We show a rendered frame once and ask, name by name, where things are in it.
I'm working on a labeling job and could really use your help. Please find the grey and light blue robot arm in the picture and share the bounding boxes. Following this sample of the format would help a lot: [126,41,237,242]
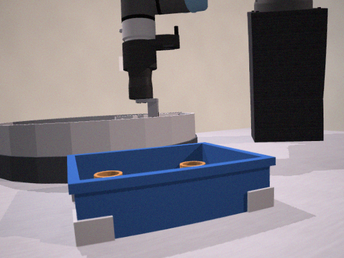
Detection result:
[121,0,313,23]

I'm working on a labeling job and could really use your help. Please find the grey round turning table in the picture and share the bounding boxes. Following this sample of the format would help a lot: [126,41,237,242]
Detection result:
[0,112,197,184]

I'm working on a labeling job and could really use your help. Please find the blue open crate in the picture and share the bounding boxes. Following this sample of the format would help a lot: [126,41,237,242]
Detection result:
[67,142,276,247]

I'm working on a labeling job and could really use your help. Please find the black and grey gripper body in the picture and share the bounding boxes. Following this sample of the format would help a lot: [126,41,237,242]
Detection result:
[119,18,180,100]

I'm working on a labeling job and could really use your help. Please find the bronze bushing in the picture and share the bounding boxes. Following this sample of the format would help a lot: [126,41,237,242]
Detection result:
[180,161,206,168]
[94,171,123,178]

